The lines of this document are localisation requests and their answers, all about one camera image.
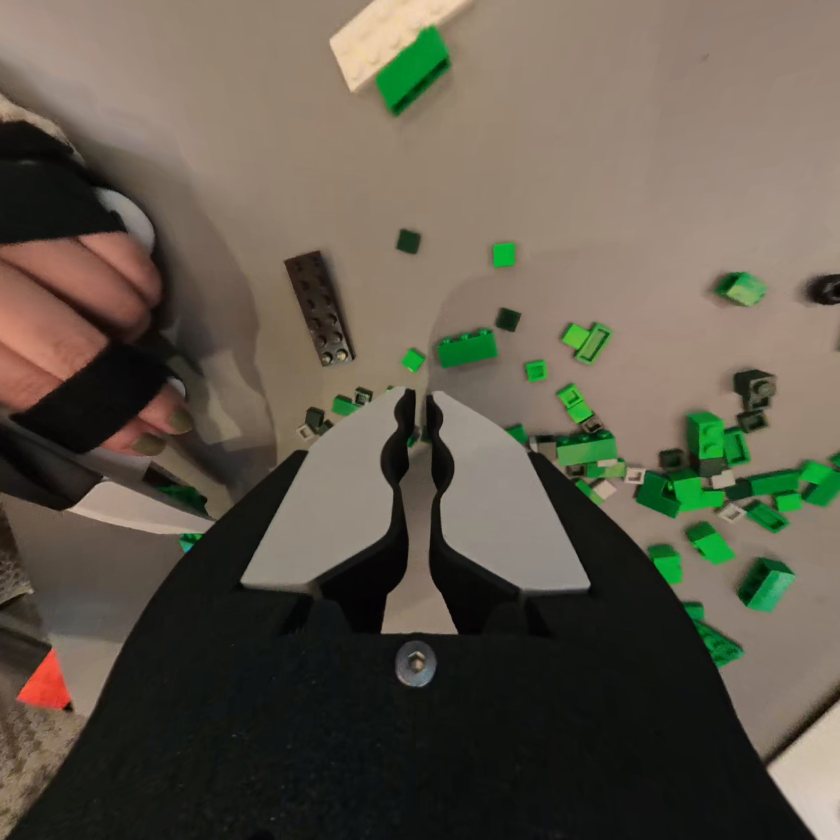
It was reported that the green lego plate assembly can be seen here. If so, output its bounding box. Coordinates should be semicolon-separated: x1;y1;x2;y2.
156;484;210;553

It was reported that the person's left hand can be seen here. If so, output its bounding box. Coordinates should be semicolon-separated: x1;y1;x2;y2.
0;230;196;458

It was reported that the green lego brick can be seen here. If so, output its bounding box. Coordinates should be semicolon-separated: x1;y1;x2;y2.
374;25;454;118

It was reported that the black long lego plate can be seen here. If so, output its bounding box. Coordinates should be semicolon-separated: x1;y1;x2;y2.
283;249;357;367

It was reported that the white lego plate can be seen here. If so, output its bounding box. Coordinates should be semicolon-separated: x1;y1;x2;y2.
328;0;475;93

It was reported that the red object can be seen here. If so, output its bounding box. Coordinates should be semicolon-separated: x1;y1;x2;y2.
16;648;74;712

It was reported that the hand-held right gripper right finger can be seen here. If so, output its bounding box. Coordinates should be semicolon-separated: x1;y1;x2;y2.
427;391;592;636

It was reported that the green studded lego plate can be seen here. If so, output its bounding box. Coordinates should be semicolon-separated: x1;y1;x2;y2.
682;600;746;669

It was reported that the pile of lego pieces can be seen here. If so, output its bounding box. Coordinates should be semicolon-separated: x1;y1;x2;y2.
295;226;840;614

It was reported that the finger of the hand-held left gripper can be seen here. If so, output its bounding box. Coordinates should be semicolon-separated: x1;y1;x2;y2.
69;459;219;536

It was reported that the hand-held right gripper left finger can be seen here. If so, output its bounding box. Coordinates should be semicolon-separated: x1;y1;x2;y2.
241;386;417;635

